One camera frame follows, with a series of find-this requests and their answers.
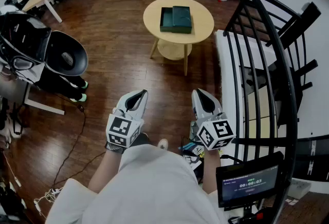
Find round wooden side table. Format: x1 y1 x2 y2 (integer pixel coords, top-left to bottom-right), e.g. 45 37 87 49
142 0 215 77

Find person's white shirt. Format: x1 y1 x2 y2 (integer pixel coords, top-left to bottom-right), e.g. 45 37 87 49
45 144 228 224

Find black metal stair railing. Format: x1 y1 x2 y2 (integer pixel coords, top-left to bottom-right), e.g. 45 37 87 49
222 0 322 224

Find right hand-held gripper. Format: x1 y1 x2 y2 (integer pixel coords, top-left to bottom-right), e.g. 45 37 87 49
191 88 236 152

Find dark green box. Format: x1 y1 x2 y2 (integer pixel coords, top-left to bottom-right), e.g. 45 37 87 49
171 6 193 34

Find white table frame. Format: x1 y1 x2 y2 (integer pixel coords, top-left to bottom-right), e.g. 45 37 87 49
23 83 65 116

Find white plastic box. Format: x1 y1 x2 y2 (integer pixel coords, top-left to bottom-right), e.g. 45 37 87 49
289 178 312 200

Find person's left forearm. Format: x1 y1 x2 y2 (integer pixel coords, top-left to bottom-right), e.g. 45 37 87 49
88 150 122 195

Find white floor cable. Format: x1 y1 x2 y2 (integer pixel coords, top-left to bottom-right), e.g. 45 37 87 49
32 186 64 219

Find dark green box drawer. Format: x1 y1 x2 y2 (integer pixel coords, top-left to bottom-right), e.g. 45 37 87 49
159 7 176 33

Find person's white shoe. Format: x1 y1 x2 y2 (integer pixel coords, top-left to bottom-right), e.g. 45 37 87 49
157 138 169 151

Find black floor cable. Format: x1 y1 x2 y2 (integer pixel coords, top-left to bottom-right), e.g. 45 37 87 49
50 104 106 191

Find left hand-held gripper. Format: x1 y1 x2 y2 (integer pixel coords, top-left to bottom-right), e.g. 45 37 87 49
105 89 149 149

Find person's right forearm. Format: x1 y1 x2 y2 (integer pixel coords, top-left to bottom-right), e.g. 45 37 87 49
202 150 222 195

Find black monitor screen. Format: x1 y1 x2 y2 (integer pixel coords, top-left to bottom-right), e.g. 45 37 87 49
215 151 285 212

